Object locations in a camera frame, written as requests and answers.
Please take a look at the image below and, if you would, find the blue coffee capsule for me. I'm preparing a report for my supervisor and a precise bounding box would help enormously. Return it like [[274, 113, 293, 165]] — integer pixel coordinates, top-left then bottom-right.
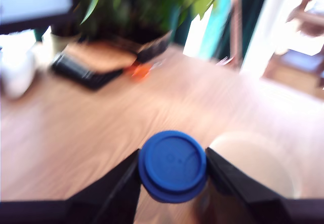
[[137, 130, 209, 204]]

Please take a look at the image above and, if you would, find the coffee cup with pale inside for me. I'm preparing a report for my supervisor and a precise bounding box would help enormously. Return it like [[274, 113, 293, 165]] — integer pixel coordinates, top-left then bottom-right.
[[209, 131, 297, 200]]

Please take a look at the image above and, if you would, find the small orange object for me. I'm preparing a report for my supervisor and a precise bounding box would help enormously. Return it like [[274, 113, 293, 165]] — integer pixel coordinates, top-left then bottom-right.
[[130, 64, 152, 81]]

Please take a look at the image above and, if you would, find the round cork mat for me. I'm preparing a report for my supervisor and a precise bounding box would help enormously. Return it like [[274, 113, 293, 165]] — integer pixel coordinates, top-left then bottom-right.
[[64, 41, 139, 73]]

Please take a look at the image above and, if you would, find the brown wooden chair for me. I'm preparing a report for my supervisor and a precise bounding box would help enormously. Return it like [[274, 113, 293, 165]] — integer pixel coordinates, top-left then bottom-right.
[[262, 0, 324, 90]]

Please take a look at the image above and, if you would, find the dark woven plant basket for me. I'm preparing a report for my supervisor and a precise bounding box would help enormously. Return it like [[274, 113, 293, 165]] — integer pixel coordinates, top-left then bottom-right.
[[136, 30, 174, 63]]

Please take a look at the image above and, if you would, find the white game controller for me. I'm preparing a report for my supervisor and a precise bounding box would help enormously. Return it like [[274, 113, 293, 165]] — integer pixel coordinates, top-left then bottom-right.
[[0, 30, 39, 101]]

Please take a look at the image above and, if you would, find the pale small pot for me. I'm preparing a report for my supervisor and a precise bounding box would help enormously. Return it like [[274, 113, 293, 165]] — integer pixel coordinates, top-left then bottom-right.
[[41, 25, 80, 56]]

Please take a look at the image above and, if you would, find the teal curtain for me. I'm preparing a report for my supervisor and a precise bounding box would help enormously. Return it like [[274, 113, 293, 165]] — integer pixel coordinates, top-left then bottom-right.
[[196, 0, 234, 60]]

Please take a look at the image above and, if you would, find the dark green curtain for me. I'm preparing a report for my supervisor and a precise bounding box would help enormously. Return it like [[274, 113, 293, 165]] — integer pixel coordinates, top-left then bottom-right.
[[217, 0, 273, 66]]

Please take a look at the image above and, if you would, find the green leafy house plant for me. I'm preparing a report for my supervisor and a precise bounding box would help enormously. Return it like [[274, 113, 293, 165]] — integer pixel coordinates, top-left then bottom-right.
[[74, 0, 228, 45]]

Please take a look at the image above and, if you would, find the black Huawei monitor with stand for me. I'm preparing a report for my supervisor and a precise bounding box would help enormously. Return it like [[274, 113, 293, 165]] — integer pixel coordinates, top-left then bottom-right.
[[0, 0, 74, 35]]

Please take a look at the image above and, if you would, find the wooden post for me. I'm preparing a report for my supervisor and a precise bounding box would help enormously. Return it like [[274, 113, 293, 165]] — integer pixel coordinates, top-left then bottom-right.
[[226, 0, 244, 69]]

